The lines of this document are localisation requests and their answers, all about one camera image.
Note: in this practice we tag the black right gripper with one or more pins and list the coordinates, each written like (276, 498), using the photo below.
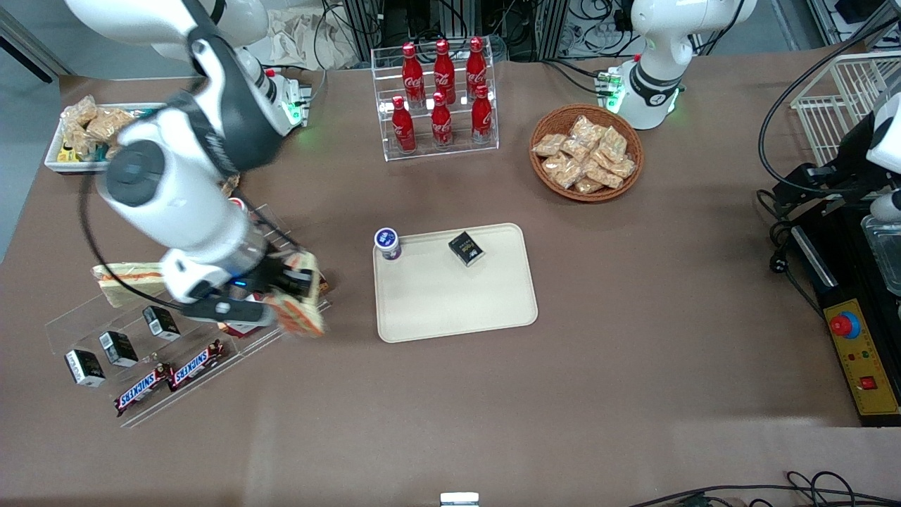
(273, 274)

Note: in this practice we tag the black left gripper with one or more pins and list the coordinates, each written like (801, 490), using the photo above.
(849, 156)

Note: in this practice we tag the triangle sandwich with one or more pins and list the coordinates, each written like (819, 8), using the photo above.
(303, 317)
(127, 278)

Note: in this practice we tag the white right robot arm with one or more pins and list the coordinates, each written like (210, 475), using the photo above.
(176, 183)

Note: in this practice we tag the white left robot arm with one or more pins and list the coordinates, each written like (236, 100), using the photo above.
(662, 42)

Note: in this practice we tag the metal tray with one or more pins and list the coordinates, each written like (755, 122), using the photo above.
(885, 257)

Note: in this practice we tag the beige plastic tray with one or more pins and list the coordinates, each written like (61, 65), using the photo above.
(457, 303)

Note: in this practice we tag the red plaid cookie box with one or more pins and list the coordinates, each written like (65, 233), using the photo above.
(243, 329)

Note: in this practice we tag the black equipment base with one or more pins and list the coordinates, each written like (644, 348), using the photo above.
(838, 274)

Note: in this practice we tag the red lid yogurt cup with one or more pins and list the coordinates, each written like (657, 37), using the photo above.
(238, 204)

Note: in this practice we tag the blue lid yogurt cup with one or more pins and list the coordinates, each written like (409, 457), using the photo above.
(388, 243)

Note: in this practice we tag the snickers bar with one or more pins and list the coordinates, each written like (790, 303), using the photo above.
(141, 391)
(197, 365)

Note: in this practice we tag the small black box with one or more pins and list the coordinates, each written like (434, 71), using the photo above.
(162, 322)
(84, 367)
(467, 248)
(118, 348)

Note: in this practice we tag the yellow emergency stop box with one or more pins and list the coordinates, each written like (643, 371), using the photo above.
(862, 359)

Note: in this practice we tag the red cola bottle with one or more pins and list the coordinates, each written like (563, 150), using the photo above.
(482, 120)
(413, 77)
(403, 130)
(476, 67)
(444, 70)
(442, 125)

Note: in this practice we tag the clear cracker packet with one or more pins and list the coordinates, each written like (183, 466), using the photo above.
(604, 176)
(549, 145)
(586, 130)
(563, 171)
(588, 186)
(576, 150)
(622, 167)
(614, 144)

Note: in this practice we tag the clear acrylic bottle rack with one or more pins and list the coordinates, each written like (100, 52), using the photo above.
(436, 151)

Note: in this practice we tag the clear acrylic tiered stand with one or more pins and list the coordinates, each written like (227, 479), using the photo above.
(91, 331)

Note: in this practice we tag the clear snack packet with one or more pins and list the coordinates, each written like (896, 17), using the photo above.
(109, 123)
(77, 141)
(79, 111)

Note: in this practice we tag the white crumpled cloth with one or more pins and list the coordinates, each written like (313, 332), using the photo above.
(295, 39)

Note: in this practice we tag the white rectangular snack bin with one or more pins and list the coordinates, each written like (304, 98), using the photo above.
(63, 165)

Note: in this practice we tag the yellow snack packet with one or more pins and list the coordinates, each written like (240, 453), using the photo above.
(67, 153)

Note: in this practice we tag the round brown wicker basket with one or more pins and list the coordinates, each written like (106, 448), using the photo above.
(545, 179)

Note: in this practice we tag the small white device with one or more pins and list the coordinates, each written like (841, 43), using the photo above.
(459, 500)

